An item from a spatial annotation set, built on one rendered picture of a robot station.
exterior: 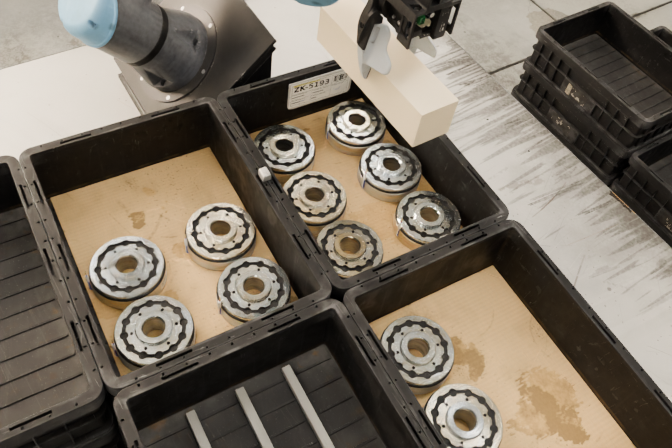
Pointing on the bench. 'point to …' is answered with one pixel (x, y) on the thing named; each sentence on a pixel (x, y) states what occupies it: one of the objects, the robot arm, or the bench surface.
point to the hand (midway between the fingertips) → (384, 60)
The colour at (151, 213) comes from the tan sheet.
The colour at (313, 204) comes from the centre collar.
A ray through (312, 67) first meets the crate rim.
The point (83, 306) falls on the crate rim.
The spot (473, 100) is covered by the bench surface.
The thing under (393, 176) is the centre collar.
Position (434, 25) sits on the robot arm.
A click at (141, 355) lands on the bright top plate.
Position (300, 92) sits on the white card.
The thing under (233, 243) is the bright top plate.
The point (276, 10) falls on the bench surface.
